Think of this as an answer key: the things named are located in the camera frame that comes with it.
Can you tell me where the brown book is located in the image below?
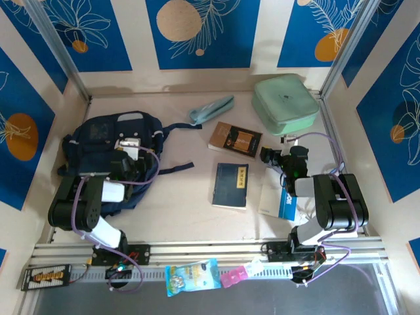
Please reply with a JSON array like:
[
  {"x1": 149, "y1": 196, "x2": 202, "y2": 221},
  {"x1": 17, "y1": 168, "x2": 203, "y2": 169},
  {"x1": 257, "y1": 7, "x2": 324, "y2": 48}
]
[{"x1": 207, "y1": 121, "x2": 264, "y2": 161}]

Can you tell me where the white and blue notebook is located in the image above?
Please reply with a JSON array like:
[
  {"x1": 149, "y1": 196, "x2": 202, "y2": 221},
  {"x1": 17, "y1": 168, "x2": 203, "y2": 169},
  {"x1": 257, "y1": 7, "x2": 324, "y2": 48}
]
[{"x1": 257, "y1": 167, "x2": 299, "y2": 221}]

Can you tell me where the navy blue backpack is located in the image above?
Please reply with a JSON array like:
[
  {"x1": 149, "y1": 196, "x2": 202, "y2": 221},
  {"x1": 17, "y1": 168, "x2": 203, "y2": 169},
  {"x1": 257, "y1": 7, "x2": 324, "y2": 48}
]
[{"x1": 57, "y1": 110, "x2": 204, "y2": 219}]

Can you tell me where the navy blue book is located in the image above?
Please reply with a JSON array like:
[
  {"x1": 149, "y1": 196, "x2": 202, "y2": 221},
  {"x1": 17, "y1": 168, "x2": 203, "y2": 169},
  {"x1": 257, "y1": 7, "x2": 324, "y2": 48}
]
[{"x1": 211, "y1": 162, "x2": 249, "y2": 211}]

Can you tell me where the light blue pencil pouch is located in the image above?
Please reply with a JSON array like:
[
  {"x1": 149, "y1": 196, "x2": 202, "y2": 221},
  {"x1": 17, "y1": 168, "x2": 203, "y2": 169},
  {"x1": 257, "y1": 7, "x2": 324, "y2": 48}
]
[{"x1": 186, "y1": 94, "x2": 236, "y2": 127}]

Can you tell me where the mint green zip case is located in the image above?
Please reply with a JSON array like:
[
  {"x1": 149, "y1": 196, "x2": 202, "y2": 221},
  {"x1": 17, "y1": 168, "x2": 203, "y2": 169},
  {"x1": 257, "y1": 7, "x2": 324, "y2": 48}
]
[{"x1": 251, "y1": 73, "x2": 320, "y2": 137}]

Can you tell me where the small black controller board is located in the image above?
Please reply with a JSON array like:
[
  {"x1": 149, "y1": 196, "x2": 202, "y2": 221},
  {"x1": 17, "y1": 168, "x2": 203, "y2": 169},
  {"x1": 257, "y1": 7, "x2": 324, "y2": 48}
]
[
  {"x1": 291, "y1": 264, "x2": 324, "y2": 284},
  {"x1": 104, "y1": 264, "x2": 134, "y2": 280}
]

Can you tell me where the clear white packet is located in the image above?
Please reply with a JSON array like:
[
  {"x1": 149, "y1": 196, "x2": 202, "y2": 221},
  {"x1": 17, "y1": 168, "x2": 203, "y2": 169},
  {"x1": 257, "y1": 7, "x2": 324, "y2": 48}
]
[{"x1": 244, "y1": 257, "x2": 265, "y2": 276}]

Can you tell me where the blue snack packet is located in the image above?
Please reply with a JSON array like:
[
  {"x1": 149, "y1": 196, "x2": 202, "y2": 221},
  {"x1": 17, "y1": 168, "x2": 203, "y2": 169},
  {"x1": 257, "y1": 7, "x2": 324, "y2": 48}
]
[{"x1": 165, "y1": 258, "x2": 222, "y2": 298}]

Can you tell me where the pink plastic clip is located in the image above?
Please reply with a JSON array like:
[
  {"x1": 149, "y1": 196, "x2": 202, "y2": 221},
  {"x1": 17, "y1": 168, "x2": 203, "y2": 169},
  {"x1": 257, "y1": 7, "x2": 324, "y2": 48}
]
[{"x1": 220, "y1": 264, "x2": 249, "y2": 289}]

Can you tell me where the black power distribution board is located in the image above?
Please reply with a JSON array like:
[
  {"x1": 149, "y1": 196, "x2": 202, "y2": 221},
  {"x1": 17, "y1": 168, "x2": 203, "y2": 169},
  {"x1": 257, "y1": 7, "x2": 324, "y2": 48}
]
[{"x1": 20, "y1": 264, "x2": 72, "y2": 292}]

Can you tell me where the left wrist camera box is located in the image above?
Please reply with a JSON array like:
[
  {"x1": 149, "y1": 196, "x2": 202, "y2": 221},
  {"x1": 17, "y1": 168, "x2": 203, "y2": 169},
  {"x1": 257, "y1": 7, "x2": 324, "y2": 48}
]
[{"x1": 117, "y1": 137, "x2": 142, "y2": 162}]

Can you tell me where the aluminium side rail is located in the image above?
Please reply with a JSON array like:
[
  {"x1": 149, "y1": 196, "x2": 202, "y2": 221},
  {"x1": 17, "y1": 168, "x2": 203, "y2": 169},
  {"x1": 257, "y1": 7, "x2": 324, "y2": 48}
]
[
  {"x1": 320, "y1": 91, "x2": 367, "y2": 236},
  {"x1": 49, "y1": 98, "x2": 93, "y2": 243}
]

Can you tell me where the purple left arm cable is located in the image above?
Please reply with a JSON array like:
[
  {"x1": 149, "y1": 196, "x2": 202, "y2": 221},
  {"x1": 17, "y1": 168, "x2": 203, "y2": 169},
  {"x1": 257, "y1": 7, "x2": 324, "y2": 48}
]
[{"x1": 70, "y1": 146, "x2": 161, "y2": 293}]

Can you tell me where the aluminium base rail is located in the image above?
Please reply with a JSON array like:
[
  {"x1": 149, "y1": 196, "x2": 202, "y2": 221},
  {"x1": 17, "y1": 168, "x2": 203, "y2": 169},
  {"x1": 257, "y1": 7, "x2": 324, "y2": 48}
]
[{"x1": 28, "y1": 238, "x2": 388, "y2": 267}]

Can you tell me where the slotted cable duct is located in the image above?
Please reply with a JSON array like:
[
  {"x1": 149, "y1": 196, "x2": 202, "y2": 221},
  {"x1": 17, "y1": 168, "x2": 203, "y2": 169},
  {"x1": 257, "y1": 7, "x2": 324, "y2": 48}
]
[{"x1": 70, "y1": 262, "x2": 295, "y2": 284}]

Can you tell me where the black power wire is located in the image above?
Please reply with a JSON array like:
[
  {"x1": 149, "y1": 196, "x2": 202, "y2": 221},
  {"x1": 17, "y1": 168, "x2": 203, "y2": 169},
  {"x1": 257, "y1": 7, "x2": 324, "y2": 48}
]
[{"x1": 70, "y1": 259, "x2": 93, "y2": 284}]

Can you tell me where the aluminium frame post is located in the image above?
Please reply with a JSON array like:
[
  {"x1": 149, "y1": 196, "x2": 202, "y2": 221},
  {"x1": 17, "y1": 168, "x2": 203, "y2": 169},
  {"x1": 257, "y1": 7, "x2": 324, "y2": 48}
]
[
  {"x1": 24, "y1": 0, "x2": 93, "y2": 102},
  {"x1": 320, "y1": 0, "x2": 378, "y2": 99}
]

